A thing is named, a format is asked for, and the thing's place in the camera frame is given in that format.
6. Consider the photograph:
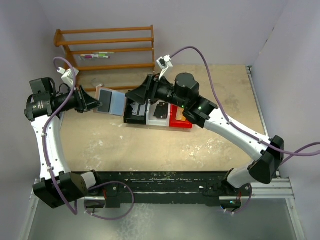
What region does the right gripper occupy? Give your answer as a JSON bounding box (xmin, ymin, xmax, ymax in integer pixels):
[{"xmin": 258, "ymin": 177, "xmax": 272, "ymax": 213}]
[{"xmin": 125, "ymin": 73, "xmax": 188, "ymax": 110}]

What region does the pink leather card holder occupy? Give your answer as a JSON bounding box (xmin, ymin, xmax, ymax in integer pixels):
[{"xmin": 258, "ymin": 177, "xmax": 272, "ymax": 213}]
[{"xmin": 93, "ymin": 86, "xmax": 127, "ymax": 117}]

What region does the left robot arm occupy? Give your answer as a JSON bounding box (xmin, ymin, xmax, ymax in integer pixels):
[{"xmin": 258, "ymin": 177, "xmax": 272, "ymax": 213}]
[{"xmin": 24, "ymin": 77, "xmax": 103, "ymax": 209}]

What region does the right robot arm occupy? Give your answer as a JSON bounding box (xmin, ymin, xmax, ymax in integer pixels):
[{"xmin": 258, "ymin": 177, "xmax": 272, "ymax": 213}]
[{"xmin": 125, "ymin": 73, "xmax": 284, "ymax": 196}]

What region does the white magnetic stripe card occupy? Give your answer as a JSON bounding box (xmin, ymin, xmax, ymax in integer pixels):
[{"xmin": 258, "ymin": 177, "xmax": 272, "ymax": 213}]
[{"xmin": 130, "ymin": 102, "xmax": 147, "ymax": 117}]

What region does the black VIP card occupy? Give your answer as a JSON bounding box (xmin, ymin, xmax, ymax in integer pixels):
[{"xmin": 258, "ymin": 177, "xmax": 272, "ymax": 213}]
[{"xmin": 153, "ymin": 102, "xmax": 169, "ymax": 119}]

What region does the gold card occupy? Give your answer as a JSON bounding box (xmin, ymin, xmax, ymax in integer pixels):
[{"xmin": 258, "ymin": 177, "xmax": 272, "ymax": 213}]
[{"xmin": 175, "ymin": 107, "xmax": 187, "ymax": 122}]

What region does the white plastic bin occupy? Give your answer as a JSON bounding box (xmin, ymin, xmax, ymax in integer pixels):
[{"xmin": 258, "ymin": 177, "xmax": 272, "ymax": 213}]
[{"xmin": 146, "ymin": 101, "xmax": 171, "ymax": 127}]

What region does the black plastic bin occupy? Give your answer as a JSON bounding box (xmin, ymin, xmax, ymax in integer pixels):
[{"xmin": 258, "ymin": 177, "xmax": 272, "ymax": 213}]
[{"xmin": 123, "ymin": 99, "xmax": 148, "ymax": 125}]

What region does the red plastic bin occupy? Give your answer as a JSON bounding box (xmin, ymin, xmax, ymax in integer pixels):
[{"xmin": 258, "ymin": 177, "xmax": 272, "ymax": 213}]
[{"xmin": 169, "ymin": 104, "xmax": 193, "ymax": 129}]

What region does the pink marker pen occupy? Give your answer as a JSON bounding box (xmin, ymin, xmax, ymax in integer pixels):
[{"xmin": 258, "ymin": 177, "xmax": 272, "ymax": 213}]
[{"xmin": 83, "ymin": 55, "xmax": 110, "ymax": 59}]

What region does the wooden rack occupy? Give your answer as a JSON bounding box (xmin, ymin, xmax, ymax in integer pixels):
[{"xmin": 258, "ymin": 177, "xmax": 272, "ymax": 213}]
[{"xmin": 53, "ymin": 24, "xmax": 157, "ymax": 93}]

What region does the green marker pen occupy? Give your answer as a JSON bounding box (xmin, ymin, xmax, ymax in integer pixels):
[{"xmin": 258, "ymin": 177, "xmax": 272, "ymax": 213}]
[{"xmin": 91, "ymin": 51, "xmax": 115, "ymax": 56}]

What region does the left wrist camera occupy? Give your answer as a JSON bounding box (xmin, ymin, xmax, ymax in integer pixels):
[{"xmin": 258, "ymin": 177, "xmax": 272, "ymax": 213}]
[{"xmin": 57, "ymin": 67, "xmax": 74, "ymax": 88}]

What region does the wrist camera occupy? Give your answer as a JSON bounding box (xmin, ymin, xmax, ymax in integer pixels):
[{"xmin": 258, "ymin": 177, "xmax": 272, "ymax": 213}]
[
  {"xmin": 57, "ymin": 67, "xmax": 74, "ymax": 88},
  {"xmin": 156, "ymin": 55, "xmax": 173, "ymax": 79}
]

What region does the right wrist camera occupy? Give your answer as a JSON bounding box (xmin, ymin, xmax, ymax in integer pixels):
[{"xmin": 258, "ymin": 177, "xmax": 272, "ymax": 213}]
[{"xmin": 156, "ymin": 55, "xmax": 173, "ymax": 79}]

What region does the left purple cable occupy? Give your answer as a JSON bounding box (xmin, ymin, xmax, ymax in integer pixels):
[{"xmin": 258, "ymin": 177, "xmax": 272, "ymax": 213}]
[{"xmin": 41, "ymin": 56, "xmax": 79, "ymax": 216}]

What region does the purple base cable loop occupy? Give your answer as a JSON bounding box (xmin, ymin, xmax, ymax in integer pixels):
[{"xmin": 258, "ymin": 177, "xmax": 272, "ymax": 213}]
[{"xmin": 83, "ymin": 181, "xmax": 136, "ymax": 221}]

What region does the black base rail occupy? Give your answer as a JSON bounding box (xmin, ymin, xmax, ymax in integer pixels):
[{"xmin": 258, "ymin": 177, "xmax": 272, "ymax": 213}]
[{"xmin": 84, "ymin": 171, "xmax": 250, "ymax": 208}]

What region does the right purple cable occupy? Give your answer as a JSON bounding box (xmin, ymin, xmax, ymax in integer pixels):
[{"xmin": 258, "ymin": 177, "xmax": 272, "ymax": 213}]
[{"xmin": 169, "ymin": 46, "xmax": 320, "ymax": 157}]

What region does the aluminium table edge rail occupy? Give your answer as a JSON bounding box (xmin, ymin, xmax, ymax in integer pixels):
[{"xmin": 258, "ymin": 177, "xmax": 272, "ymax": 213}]
[{"xmin": 246, "ymin": 65, "xmax": 307, "ymax": 240}]

